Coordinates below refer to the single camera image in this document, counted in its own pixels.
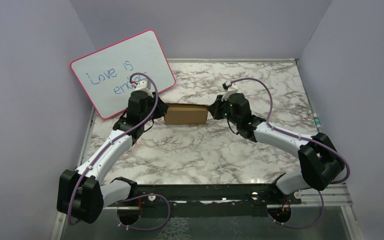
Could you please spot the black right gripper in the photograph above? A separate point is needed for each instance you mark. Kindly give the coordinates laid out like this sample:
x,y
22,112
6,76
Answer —
x,y
215,108

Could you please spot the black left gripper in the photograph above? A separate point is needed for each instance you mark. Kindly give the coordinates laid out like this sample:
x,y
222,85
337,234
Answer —
x,y
161,109

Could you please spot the brown cardboard box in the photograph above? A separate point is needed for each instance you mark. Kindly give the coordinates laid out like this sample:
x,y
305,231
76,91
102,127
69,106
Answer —
x,y
186,114

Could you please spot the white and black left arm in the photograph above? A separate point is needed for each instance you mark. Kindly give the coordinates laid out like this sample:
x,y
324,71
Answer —
x,y
80,191

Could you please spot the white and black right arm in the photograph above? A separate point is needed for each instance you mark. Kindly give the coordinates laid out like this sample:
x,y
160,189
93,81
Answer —
x,y
319,162

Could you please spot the pink framed whiteboard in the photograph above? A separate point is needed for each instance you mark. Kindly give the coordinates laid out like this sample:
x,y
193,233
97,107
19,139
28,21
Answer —
x,y
105,73

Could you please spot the green capped marker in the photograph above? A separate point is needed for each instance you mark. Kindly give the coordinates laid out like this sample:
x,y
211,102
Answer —
x,y
316,120

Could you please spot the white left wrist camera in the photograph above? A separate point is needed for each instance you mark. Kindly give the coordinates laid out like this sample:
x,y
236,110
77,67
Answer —
x,y
144,86

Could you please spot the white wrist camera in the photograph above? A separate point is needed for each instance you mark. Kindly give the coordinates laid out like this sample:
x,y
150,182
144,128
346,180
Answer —
x,y
230,88
144,86

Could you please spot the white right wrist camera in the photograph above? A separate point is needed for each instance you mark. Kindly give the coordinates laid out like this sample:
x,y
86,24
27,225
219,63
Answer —
x,y
230,88

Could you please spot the aluminium frame rail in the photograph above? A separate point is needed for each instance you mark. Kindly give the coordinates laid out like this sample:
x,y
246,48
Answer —
x,y
225,192

